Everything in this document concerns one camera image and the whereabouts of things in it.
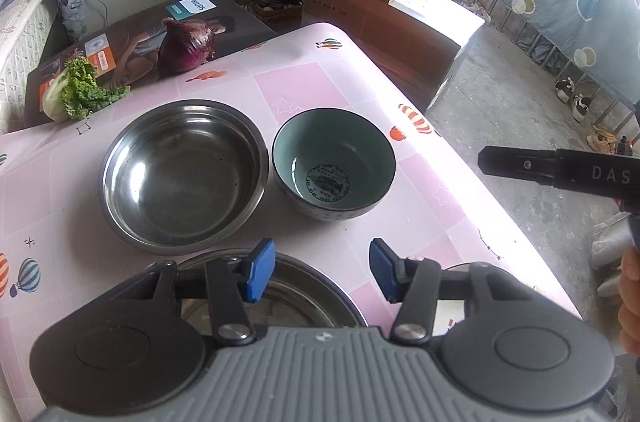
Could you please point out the teal ceramic bowl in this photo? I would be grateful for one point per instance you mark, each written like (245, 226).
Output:
(332, 157)

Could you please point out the deep stainless steel bowl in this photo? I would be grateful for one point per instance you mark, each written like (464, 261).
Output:
(182, 177)

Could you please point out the white calligraphy plate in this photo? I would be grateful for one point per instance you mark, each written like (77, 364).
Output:
(452, 314)

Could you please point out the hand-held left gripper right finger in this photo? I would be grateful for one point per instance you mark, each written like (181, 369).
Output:
(382, 269)

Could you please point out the person's right hand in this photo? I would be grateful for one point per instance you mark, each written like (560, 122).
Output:
(631, 302)

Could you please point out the small cardboard box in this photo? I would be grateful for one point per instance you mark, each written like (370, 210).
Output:
(280, 15)

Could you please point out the yellow sandals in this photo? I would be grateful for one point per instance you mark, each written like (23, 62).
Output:
(602, 143)

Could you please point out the black white shoe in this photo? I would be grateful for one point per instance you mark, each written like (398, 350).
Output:
(565, 90)
(582, 107)

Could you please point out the large brown carton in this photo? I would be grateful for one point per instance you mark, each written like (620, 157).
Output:
(400, 37)

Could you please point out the white mattress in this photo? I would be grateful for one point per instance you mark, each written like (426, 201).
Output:
(25, 47)

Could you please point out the red onion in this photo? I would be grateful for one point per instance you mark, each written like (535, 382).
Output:
(186, 47)

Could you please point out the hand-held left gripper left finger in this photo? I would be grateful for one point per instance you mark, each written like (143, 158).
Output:
(260, 269)

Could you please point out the grey printed flat carton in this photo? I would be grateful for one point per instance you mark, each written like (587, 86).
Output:
(135, 32)

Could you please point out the large steel basin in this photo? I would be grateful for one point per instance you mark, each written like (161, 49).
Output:
(300, 297)

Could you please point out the napa cabbage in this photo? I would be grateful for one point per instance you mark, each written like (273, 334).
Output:
(80, 92)

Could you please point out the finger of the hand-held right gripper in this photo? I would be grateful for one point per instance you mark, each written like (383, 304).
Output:
(515, 165)

